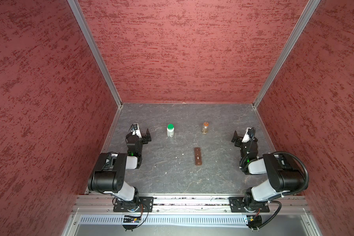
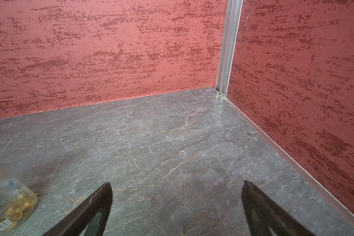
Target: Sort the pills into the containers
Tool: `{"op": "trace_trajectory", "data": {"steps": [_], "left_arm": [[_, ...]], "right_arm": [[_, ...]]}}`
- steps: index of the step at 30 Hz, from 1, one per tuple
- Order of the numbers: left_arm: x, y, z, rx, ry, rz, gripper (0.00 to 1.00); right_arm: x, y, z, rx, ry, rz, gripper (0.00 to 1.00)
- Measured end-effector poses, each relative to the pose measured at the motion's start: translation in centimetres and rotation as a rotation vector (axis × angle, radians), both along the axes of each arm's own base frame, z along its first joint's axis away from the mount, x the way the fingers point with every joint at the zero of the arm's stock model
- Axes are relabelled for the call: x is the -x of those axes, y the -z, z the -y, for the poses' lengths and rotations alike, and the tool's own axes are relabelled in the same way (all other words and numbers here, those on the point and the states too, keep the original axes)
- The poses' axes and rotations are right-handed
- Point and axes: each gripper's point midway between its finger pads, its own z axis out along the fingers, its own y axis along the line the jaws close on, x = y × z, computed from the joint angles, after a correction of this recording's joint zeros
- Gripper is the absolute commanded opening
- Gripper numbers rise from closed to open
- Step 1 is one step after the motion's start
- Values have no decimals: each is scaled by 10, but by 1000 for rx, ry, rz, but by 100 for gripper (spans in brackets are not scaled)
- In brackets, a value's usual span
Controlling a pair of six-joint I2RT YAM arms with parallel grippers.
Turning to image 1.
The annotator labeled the white pill bottle green cap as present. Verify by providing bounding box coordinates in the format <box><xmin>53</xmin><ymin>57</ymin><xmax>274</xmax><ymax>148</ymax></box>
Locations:
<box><xmin>167</xmin><ymin>124</ymin><xmax>175</xmax><ymax>138</ymax></box>

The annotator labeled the small clear orange-cap bottle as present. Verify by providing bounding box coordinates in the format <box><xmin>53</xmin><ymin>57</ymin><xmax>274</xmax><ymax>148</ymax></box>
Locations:
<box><xmin>202</xmin><ymin>122</ymin><xmax>209</xmax><ymax>134</ymax></box>

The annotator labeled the brown weekly pill organizer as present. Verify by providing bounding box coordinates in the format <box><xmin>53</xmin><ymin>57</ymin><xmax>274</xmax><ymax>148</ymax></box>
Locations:
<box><xmin>194</xmin><ymin>147</ymin><xmax>202</xmax><ymax>166</ymax></box>

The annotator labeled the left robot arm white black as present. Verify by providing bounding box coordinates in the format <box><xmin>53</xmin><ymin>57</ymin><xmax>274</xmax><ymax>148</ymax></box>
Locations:
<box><xmin>88</xmin><ymin>124</ymin><xmax>151</xmax><ymax>212</ymax></box>

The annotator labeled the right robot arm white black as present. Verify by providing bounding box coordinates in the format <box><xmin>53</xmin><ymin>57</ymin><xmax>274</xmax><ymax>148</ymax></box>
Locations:
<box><xmin>229</xmin><ymin>127</ymin><xmax>309</xmax><ymax>213</ymax></box>

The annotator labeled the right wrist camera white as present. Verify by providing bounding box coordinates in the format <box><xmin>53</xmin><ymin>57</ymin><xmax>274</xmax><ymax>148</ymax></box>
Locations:
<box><xmin>242</xmin><ymin>127</ymin><xmax>255</xmax><ymax>143</ymax></box>

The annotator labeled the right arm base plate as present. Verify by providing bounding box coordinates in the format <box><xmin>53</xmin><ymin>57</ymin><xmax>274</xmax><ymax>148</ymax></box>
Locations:
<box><xmin>229</xmin><ymin>197</ymin><xmax>270</xmax><ymax>214</ymax></box>

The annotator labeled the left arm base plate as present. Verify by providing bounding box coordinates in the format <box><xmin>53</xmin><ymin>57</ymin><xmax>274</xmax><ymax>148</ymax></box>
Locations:
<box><xmin>113</xmin><ymin>196</ymin><xmax>154</xmax><ymax>213</ymax></box>

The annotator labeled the right controller board with wires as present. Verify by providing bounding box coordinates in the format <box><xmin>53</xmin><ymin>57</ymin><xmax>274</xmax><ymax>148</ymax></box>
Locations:
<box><xmin>247</xmin><ymin>201</ymin><xmax>282</xmax><ymax>231</ymax></box>

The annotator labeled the controller board with wires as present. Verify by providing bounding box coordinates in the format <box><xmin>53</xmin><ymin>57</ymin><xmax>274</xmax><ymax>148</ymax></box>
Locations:
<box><xmin>247</xmin><ymin>201</ymin><xmax>282</xmax><ymax>231</ymax></box>
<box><xmin>122</xmin><ymin>205</ymin><xmax>150</xmax><ymax>231</ymax></box>

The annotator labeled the left controller board with wires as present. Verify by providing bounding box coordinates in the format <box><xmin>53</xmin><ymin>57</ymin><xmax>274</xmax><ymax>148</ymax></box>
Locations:
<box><xmin>122</xmin><ymin>205</ymin><xmax>150</xmax><ymax>231</ymax></box>

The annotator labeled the aluminium front rail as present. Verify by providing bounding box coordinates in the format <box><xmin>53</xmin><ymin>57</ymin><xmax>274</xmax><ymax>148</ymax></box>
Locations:
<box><xmin>73</xmin><ymin>194</ymin><xmax>310</xmax><ymax>215</ymax></box>

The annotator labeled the white slotted cable duct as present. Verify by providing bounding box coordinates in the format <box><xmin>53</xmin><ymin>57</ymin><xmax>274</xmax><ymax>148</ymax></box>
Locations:
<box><xmin>79</xmin><ymin>215</ymin><xmax>248</xmax><ymax>228</ymax></box>

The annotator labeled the left aluminium corner post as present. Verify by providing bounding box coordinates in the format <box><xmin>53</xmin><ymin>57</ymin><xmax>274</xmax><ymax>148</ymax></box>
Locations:
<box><xmin>67</xmin><ymin>0</ymin><xmax>123</xmax><ymax>109</ymax></box>

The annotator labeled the aluminium corner post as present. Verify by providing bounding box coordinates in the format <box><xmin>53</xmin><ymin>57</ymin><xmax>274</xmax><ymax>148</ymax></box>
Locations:
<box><xmin>253</xmin><ymin>0</ymin><xmax>321</xmax><ymax>110</ymax></box>
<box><xmin>67</xmin><ymin>0</ymin><xmax>123</xmax><ymax>109</ymax></box>

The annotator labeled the right aluminium corner post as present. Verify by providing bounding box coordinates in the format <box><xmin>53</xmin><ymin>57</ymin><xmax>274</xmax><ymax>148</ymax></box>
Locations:
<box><xmin>253</xmin><ymin>0</ymin><xmax>321</xmax><ymax>110</ymax></box>

